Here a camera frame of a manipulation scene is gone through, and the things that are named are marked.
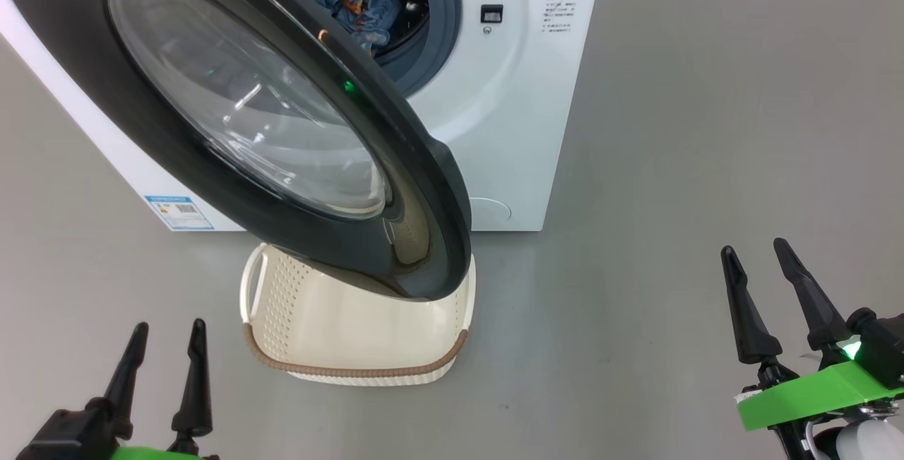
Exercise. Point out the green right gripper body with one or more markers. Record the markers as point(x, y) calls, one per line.
point(812, 396)

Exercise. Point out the white front-load washing machine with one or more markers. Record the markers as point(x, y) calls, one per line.
point(537, 128)

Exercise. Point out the dark round washing machine door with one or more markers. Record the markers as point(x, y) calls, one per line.
point(424, 163)

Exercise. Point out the grey door gasket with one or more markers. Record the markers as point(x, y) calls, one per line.
point(441, 29)

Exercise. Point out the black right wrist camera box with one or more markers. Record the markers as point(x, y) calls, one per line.
point(883, 347)

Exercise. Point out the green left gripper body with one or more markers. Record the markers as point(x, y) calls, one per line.
point(162, 455)

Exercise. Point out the round white filter cover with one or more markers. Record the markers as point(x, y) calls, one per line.
point(496, 209)

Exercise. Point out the cream perforated laundry basket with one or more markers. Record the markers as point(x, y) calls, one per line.
point(339, 333)

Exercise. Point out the blue cartoon print garment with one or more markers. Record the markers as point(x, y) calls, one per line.
point(364, 15)

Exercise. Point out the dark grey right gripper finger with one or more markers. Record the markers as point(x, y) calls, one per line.
point(752, 326)
point(816, 311)

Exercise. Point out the blue energy label sticker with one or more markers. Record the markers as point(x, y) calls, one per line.
point(180, 211)

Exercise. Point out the black door latch slot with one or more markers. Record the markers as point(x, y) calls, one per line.
point(491, 13)

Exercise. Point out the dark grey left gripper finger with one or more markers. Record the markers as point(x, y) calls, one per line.
point(127, 382)
point(195, 396)

